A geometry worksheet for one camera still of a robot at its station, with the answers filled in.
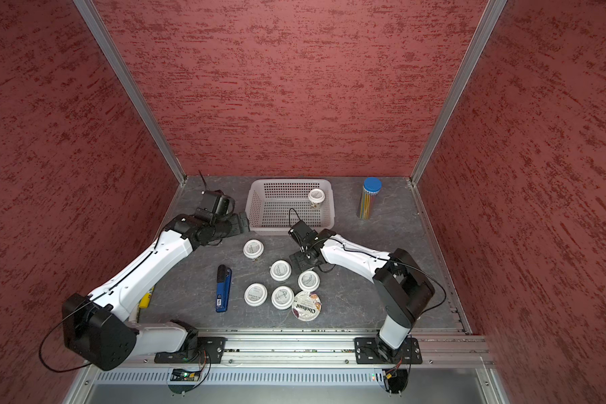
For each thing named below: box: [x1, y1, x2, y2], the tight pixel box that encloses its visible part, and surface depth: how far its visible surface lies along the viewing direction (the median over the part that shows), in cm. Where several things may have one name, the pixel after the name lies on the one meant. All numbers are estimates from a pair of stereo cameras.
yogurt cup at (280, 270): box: [269, 259, 293, 282], surface depth 85 cm
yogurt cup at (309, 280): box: [297, 266, 321, 293], surface depth 83 cm
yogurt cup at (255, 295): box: [243, 282, 268, 308], surface depth 80 cm
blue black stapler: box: [215, 264, 233, 314], surface depth 86 cm
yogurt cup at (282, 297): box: [271, 285, 295, 310], surface depth 80 cm
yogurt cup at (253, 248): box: [242, 239, 265, 260], surface depth 91 cm
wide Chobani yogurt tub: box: [292, 291, 323, 322], surface depth 79 cm
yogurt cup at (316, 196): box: [308, 188, 326, 209], surface depth 106 cm
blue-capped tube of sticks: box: [359, 176, 383, 221], surface depth 96 cm
